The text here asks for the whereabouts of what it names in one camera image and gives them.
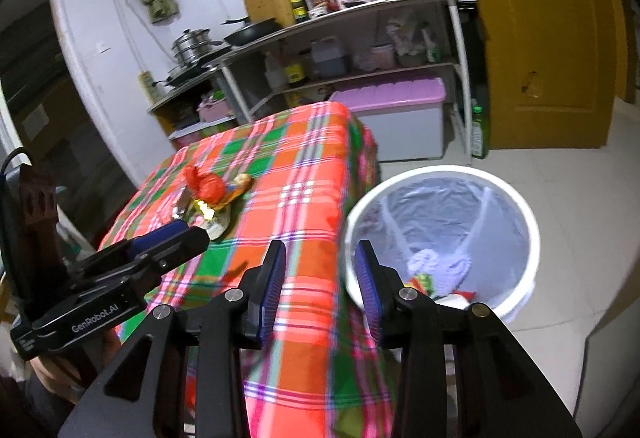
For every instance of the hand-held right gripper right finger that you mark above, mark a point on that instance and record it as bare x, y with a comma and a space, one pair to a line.
367, 288

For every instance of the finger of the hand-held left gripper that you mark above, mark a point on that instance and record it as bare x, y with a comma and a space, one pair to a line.
175, 253
160, 237

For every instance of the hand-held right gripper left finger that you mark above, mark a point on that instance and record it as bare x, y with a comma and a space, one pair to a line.
270, 288

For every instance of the clear plastic cup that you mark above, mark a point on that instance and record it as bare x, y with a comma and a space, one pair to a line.
182, 204

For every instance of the green snack wrapper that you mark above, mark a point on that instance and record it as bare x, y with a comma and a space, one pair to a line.
422, 283

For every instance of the white foam fruit net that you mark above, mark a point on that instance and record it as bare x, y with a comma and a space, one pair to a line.
425, 262
455, 275

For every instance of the red plastic wrapper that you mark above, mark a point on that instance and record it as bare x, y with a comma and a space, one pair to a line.
207, 185

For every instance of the gold snack wrapper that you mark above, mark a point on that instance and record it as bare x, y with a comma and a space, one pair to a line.
241, 182

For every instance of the grey bin liner bag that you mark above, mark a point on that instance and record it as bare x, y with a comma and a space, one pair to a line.
440, 208

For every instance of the white round bin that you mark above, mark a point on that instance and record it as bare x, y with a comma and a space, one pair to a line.
530, 238

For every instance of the person's left hand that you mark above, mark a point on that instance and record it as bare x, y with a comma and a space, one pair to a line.
55, 375

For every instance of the plaid tablecloth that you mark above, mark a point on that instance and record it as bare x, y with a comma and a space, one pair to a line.
300, 178

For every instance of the pink basket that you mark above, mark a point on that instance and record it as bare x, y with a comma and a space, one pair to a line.
216, 110

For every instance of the small wooden shelf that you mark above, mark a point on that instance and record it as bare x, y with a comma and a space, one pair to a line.
185, 90

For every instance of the yellow power strip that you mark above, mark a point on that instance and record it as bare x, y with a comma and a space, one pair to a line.
146, 87

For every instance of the black induction cooker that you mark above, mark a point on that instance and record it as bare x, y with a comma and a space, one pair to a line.
190, 72

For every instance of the purple lidded storage box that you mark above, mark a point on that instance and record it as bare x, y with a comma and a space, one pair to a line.
395, 117

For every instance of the green glass bottle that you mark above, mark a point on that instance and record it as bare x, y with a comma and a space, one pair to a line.
480, 135

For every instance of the steel steamer pot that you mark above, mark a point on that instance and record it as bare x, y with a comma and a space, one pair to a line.
192, 45

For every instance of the yellow labelled oil bottle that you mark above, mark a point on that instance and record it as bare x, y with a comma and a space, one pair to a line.
296, 73

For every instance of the black frying pan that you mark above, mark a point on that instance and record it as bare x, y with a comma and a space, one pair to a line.
250, 33

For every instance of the blue plastic jug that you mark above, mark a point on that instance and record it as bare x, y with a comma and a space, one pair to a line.
330, 60

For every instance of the pink plastic pot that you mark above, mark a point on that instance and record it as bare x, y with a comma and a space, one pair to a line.
384, 57

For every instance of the crumpled plastic bags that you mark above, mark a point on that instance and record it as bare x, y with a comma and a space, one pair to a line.
407, 40

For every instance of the green labelled bottle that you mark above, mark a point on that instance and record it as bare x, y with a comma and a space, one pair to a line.
294, 5

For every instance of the metal shelf rack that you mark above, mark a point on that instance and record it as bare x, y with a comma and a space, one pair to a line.
350, 10

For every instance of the red sauce jar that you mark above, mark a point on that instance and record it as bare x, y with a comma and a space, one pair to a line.
318, 6
333, 1

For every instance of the yellow wooden door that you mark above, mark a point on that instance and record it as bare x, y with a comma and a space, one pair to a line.
545, 32

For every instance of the white light switch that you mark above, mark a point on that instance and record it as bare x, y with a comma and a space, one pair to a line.
103, 47

